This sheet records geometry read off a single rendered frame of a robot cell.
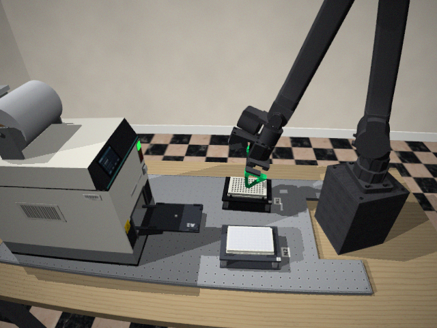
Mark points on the white well plate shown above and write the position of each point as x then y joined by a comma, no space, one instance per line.
237,189

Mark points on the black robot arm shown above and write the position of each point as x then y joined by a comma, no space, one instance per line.
372,143

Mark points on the grey cylinder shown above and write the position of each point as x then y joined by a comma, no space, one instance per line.
29,110

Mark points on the white flat plate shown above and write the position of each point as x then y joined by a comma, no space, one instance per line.
249,240

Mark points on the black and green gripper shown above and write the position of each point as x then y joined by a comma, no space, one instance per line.
264,163

